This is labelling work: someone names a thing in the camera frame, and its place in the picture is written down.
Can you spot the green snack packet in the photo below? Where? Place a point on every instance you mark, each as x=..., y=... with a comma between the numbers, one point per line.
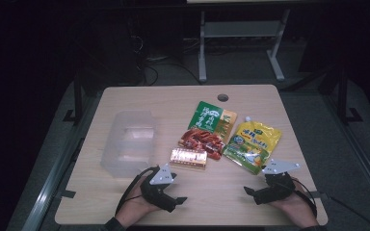
x=207, y=117

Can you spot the red snack packet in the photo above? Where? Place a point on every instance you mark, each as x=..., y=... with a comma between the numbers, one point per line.
x=202, y=141

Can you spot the black metal stand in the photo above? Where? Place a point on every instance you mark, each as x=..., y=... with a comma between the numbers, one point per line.
x=78, y=96
x=343, y=93

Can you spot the white metal stand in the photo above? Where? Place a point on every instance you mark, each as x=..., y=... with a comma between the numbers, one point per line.
x=202, y=48

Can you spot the person's left hand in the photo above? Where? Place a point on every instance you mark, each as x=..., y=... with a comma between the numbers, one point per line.
x=135, y=208

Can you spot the yellow spout pouch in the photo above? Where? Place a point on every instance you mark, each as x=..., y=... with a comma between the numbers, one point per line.
x=253, y=144

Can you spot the person's right hand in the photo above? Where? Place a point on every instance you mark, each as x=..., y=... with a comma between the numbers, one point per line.
x=294, y=210

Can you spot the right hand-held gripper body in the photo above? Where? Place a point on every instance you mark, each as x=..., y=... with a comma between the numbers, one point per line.
x=277, y=189

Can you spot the gold snack packet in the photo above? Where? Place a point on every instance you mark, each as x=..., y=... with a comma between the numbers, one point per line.
x=188, y=158

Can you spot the aluminium floor rail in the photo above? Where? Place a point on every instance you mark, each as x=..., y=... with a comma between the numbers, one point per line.
x=369, y=173
x=49, y=189

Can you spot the dark table bracket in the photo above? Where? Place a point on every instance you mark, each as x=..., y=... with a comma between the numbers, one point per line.
x=66, y=194
x=320, y=195

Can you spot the clear plastic container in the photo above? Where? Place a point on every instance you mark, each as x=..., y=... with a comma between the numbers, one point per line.
x=130, y=144

